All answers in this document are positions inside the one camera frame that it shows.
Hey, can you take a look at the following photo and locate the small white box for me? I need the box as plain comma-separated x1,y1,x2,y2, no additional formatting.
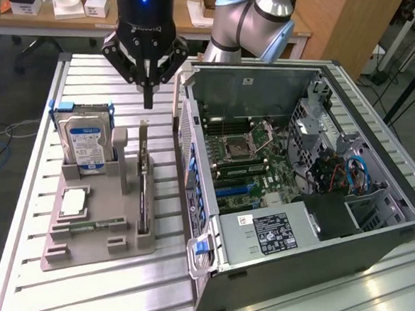
83,0,111,20

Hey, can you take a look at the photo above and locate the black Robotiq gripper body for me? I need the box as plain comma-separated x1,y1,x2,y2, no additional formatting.
109,0,180,65

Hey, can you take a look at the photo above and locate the blue expansion slot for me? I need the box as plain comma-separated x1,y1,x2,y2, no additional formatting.
214,183,255,200

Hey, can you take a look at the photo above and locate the grey parts rack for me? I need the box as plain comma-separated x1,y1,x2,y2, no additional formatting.
39,121,166,280

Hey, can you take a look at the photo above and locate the grey power supply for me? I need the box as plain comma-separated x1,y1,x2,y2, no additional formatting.
215,195,325,273

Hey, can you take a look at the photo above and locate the blue disk carrier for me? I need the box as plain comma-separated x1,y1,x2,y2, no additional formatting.
46,94,118,146

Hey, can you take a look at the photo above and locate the hard disk with blue label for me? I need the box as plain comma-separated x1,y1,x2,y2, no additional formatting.
51,111,112,177

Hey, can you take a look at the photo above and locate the wooden office desk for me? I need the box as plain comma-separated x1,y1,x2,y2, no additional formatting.
170,0,316,60
0,0,122,44

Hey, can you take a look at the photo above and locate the blue wire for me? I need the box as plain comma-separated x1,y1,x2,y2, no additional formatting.
343,155,374,196

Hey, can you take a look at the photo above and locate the black stand pole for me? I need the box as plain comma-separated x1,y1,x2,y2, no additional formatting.
382,50,415,127

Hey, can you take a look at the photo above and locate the beige case latch bar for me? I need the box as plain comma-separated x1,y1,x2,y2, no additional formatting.
171,61,194,121

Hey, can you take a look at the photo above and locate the wooden cabinet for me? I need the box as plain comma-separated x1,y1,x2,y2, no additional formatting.
291,0,404,84

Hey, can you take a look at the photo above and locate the white paper sheet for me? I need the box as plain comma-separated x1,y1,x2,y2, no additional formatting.
185,0,216,29

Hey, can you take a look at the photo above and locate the red wire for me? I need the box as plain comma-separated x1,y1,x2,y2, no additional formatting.
328,163,343,194

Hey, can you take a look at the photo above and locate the CPU socket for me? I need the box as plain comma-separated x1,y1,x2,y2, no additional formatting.
223,133,252,159

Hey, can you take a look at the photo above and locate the white pedestal cabinet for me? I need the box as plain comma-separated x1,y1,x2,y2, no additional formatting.
362,41,387,78

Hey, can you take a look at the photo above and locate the silver CPU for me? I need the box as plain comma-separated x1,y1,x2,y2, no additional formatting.
60,187,87,217

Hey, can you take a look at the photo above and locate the white box with dark lid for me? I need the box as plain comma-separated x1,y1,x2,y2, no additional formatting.
9,0,43,17

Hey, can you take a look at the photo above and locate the white box with round insert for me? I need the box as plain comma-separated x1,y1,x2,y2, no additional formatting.
51,0,87,22

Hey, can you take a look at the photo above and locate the blue case latch tab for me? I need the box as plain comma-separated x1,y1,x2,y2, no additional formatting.
192,239,212,258

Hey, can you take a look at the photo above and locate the graphics card with metal bracket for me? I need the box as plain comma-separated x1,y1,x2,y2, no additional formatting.
130,119,158,235

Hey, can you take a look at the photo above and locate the black open PC case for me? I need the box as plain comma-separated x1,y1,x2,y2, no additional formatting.
158,52,415,311

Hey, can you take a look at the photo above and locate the green RAM stick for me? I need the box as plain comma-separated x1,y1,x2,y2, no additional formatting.
217,159,268,180
53,212,126,235

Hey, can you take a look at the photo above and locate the metal socket cover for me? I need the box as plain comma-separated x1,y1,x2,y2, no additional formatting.
247,119,277,154

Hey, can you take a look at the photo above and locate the grey floor cable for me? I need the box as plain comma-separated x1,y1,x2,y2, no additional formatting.
0,114,40,141

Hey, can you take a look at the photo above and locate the black office chair base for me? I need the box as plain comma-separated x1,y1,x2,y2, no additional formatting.
8,34,65,78

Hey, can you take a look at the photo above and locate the perforated metal disk bay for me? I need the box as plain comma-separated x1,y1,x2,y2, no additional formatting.
284,97,344,169

